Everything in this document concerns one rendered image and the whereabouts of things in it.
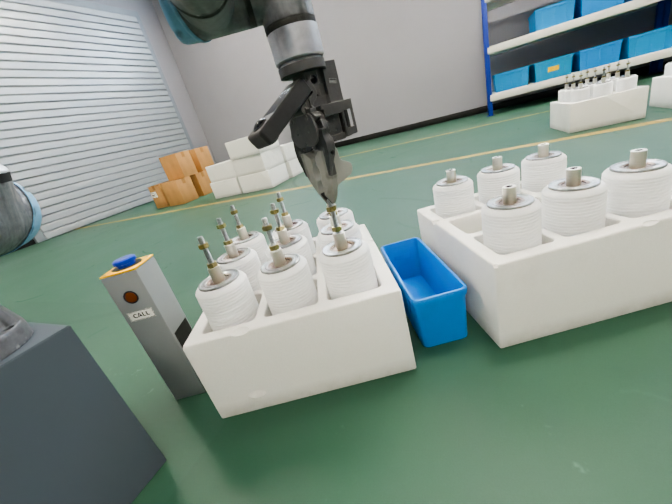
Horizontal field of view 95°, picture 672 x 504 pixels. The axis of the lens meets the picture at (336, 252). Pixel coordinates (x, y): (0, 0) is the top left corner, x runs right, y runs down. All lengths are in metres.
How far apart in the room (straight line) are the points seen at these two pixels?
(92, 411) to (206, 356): 0.17
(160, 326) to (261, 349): 0.23
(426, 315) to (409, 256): 0.29
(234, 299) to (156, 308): 0.17
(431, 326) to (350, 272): 0.21
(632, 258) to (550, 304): 0.15
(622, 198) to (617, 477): 0.44
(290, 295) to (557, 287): 0.47
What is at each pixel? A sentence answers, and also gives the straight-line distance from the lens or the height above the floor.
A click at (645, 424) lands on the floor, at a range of 0.62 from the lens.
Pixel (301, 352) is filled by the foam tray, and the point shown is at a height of 0.11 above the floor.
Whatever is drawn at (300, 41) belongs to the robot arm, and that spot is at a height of 0.57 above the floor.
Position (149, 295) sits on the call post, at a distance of 0.69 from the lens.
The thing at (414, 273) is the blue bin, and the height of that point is 0.01.
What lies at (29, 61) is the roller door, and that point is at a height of 2.20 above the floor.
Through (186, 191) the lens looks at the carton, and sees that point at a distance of 4.47.
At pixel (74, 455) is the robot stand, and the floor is 0.14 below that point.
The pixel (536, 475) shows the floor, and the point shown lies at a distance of 0.54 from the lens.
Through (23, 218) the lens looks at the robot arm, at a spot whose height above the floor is 0.45.
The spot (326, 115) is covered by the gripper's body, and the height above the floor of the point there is 0.47.
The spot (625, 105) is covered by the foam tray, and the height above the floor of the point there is 0.10.
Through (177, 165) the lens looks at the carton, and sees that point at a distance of 4.52.
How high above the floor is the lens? 0.46
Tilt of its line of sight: 22 degrees down
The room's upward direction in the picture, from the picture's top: 16 degrees counter-clockwise
